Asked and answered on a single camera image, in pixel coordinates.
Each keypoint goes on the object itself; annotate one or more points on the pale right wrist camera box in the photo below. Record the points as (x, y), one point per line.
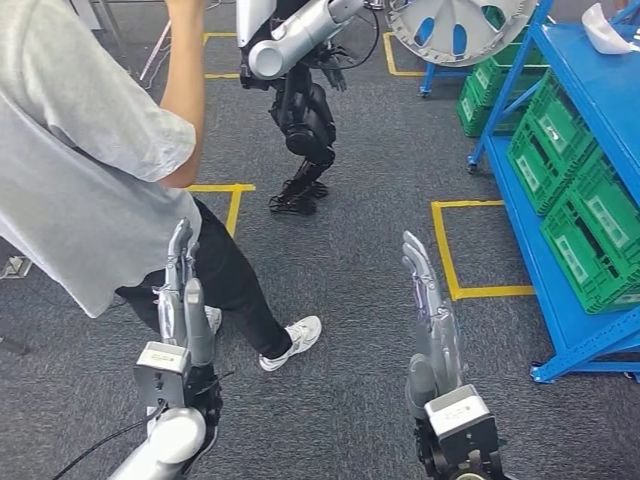
(460, 424)

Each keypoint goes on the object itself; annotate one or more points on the person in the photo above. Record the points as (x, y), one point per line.
(75, 166)

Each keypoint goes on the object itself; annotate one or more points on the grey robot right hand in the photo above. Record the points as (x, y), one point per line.
(440, 351)

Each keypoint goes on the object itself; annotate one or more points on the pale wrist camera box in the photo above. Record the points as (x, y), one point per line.
(460, 424)
(162, 374)

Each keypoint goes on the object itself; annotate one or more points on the silver wheel hubcap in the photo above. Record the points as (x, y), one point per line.
(470, 16)

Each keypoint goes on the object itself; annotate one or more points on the white plastic trim panel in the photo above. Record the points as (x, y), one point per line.
(605, 33)

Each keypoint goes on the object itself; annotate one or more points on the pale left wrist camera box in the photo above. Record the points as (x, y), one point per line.
(162, 374)

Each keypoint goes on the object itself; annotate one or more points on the grey floor plate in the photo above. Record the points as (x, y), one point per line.
(15, 267)

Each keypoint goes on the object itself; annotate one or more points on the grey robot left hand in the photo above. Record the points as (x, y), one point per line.
(187, 318)

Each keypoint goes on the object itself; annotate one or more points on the black silver humanoid robot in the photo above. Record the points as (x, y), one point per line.
(300, 119)

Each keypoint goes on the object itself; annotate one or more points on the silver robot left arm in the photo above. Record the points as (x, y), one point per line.
(170, 437)

